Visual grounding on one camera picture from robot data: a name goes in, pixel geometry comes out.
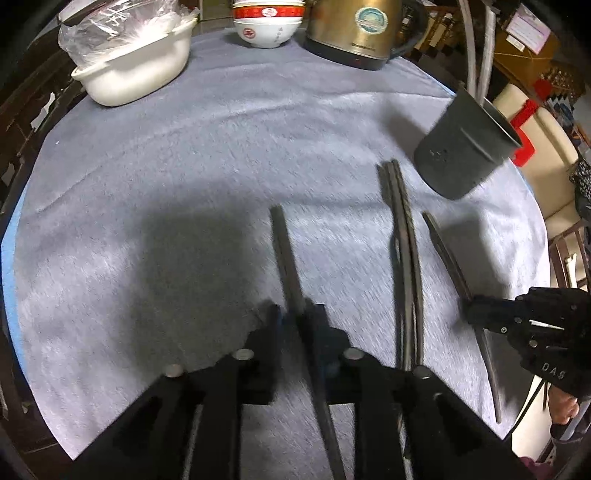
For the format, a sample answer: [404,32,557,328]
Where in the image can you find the golden electric kettle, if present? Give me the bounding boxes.
[303,0,429,71]

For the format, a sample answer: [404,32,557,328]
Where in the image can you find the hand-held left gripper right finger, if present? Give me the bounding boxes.
[299,303,533,480]

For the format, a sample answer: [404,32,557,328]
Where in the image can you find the thin black cable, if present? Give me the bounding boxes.
[507,377,551,439]

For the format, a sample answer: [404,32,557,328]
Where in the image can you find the person's right hand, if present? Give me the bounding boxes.
[549,385,581,437]

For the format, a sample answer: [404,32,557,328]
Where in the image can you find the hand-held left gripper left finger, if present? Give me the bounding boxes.
[69,302,286,480]

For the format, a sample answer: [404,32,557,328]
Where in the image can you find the white bowl with red rim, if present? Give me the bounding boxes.
[232,0,306,20]

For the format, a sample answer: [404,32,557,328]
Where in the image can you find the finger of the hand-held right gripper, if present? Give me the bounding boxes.
[464,310,522,337]
[468,294,532,317]

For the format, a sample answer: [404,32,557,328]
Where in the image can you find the dark grey chopstick holder cup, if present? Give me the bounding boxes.
[413,84,524,200]

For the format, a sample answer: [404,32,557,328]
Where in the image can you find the clear plastic bag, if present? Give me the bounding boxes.
[58,0,195,70]

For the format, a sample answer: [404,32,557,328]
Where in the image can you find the red plastic object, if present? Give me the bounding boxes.
[509,98,539,168]

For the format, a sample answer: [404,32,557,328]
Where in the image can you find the dark wooden chair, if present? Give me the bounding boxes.
[0,46,88,213]

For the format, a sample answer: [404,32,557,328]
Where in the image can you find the white plastic basin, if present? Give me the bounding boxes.
[71,16,198,107]

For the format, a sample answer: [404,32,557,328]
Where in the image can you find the white pipes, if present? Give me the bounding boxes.
[459,0,498,108]

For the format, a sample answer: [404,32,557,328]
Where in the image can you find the cream chair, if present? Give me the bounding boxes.
[490,83,583,224]

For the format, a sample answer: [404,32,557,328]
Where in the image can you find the grey felt tablecloth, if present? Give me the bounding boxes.
[13,30,552,462]

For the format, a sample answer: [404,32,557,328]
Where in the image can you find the blue table cover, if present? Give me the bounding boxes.
[1,182,28,370]

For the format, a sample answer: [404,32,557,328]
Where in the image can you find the black chopstick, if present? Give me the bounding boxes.
[422,212,503,424]
[379,162,414,372]
[269,205,347,480]
[390,160,426,367]

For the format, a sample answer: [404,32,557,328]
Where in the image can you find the white bowl with red print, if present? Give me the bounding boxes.
[233,18,303,49]

